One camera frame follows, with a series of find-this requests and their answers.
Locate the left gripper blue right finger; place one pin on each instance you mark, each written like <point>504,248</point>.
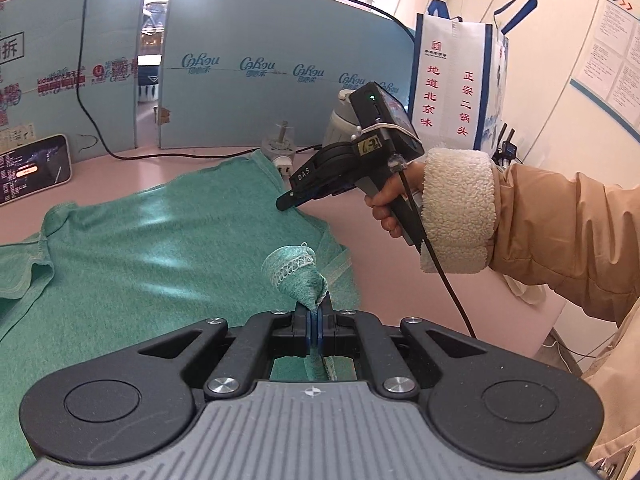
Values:
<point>323,326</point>

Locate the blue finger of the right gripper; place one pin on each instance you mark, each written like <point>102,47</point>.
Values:
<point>295,198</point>

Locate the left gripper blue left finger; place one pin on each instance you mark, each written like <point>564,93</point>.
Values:
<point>302,330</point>

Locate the green t-shirt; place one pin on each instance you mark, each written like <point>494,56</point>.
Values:
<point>99,278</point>

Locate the tan coat sleeve forearm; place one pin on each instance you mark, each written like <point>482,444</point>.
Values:
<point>577,236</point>

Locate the operator right hand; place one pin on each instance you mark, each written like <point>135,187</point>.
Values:
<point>392,189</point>

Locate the white grey cup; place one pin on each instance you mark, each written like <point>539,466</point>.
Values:
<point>343,124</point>

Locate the white power strip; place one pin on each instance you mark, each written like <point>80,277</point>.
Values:
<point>279,147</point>

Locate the white blue shopping bag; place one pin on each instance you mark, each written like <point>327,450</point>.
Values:
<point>458,77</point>

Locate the right light blue cardboard panel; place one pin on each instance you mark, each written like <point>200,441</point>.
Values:
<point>233,71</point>

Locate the light blue cardboard panel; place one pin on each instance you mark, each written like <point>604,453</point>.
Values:
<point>70,66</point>
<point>233,71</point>

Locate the white smartphone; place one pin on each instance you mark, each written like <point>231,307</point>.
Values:
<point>34,167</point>

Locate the left light blue cardboard panel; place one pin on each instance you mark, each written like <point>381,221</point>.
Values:
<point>70,66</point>

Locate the wall notice poster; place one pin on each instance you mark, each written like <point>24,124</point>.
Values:
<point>608,70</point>

